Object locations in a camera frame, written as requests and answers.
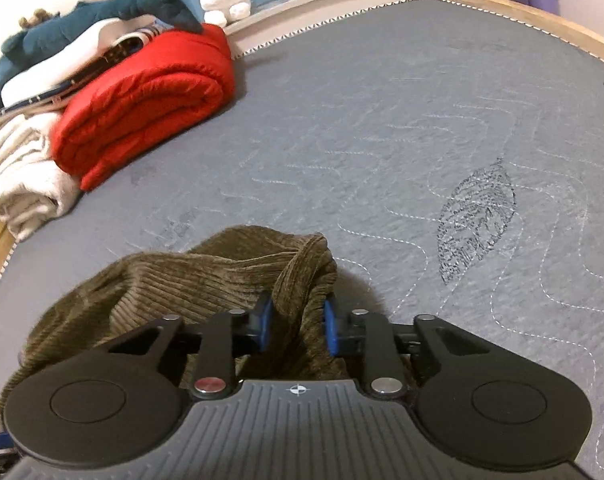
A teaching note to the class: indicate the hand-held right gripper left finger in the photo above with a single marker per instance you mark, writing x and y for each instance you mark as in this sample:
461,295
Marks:
265,327

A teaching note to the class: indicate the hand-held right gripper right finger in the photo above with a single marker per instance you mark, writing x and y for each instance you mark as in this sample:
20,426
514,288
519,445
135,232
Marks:
330,329

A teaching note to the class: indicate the grey quilted mattress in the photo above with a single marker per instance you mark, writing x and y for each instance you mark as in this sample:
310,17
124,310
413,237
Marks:
362,125

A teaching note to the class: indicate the folded red blanket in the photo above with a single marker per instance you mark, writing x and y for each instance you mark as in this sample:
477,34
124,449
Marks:
142,100

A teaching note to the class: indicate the folded cream blanket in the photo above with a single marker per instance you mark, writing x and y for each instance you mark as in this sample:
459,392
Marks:
17,180

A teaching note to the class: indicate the white pillow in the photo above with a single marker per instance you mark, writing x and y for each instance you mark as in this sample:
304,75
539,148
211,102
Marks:
82,45

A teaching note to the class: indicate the blue shark plush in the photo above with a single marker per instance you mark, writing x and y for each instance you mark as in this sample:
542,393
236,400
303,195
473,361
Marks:
107,10

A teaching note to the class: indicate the small brown plush toy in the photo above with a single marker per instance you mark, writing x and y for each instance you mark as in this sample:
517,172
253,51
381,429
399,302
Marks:
36,19

